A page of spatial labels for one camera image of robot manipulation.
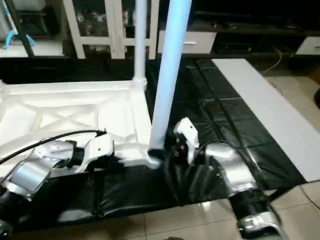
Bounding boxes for thin white floor cable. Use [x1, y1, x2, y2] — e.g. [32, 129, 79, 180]
[262, 47, 287, 75]

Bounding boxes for white glass door cabinet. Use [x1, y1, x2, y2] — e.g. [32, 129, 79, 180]
[61, 0, 161, 61]

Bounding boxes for grey metal pole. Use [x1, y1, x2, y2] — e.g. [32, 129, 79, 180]
[5, 0, 35, 57]

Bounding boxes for black work mat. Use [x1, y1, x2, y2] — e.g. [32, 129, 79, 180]
[0, 55, 308, 233]

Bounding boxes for white flat sheet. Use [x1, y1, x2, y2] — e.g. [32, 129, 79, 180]
[210, 57, 320, 183]

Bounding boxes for white plastic table top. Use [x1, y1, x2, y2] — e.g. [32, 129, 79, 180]
[0, 78, 163, 179]

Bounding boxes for white drawer unit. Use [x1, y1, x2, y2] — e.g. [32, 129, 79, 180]
[157, 30, 217, 56]

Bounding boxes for light blue mop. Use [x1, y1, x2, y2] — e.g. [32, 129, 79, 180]
[2, 0, 37, 51]

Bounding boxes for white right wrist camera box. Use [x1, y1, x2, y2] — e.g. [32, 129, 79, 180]
[172, 117, 201, 166]

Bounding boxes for white plastic table leg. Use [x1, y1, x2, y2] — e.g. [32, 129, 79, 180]
[132, 0, 150, 91]
[147, 0, 193, 162]

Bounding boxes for black tv cabinet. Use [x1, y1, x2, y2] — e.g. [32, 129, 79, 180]
[187, 0, 320, 57]

